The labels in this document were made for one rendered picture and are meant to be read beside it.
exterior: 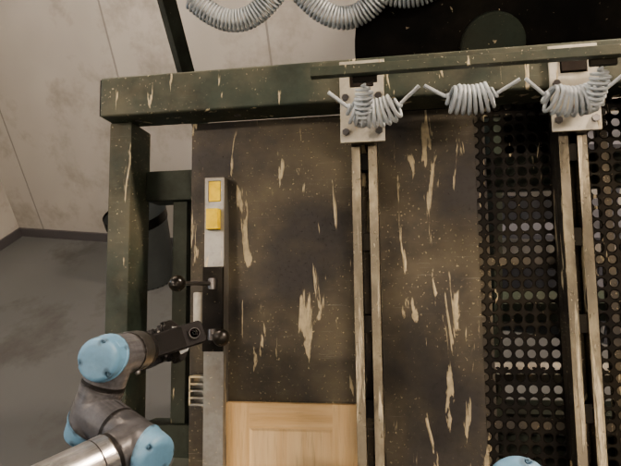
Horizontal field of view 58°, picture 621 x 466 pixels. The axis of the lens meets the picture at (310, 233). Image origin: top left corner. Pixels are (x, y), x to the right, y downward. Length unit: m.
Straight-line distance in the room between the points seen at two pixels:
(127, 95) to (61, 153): 3.59
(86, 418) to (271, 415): 0.50
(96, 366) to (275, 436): 0.54
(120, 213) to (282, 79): 0.52
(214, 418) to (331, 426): 0.27
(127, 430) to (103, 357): 0.13
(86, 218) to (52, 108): 0.96
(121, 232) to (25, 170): 3.95
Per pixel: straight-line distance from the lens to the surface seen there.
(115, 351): 1.00
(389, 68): 1.17
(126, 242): 1.47
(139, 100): 1.47
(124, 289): 1.46
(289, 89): 1.36
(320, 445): 1.39
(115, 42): 4.39
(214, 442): 1.42
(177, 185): 1.52
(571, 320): 1.32
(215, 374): 1.39
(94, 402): 1.05
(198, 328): 1.17
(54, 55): 4.74
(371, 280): 1.28
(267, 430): 1.41
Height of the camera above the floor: 2.19
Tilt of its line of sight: 28 degrees down
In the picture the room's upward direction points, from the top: 7 degrees counter-clockwise
